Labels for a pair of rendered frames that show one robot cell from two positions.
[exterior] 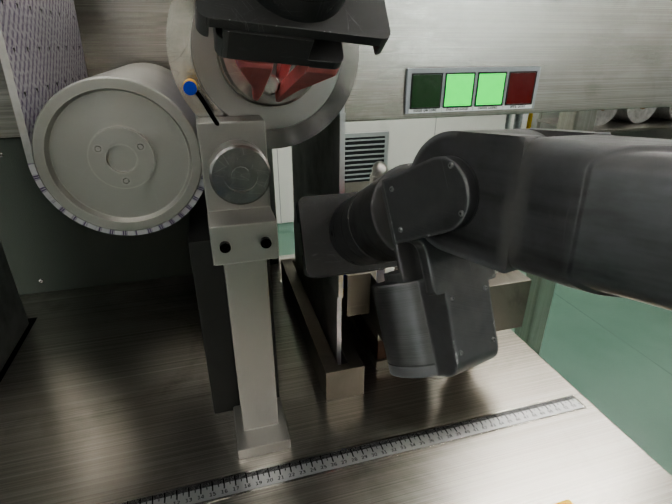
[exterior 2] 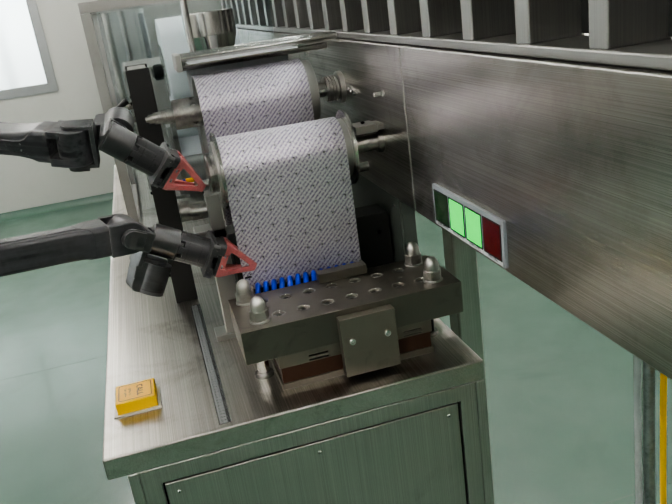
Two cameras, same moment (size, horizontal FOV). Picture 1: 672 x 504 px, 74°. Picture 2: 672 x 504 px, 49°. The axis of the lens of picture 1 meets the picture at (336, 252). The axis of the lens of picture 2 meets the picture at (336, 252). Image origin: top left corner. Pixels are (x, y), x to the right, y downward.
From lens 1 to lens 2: 1.50 m
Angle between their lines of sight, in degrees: 84
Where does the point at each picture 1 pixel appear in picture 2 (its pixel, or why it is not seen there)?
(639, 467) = (173, 433)
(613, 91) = (580, 295)
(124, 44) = not seen: hidden behind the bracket
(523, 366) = (262, 406)
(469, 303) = (132, 267)
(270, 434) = (220, 332)
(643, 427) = not seen: outside the picture
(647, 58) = (611, 267)
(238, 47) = not seen: hidden behind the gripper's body
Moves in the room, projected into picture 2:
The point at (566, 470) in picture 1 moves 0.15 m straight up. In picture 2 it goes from (180, 411) to (162, 333)
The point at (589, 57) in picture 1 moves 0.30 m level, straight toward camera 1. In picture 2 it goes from (546, 231) to (333, 224)
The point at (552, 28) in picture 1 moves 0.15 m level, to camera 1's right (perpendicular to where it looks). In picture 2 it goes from (509, 181) to (537, 214)
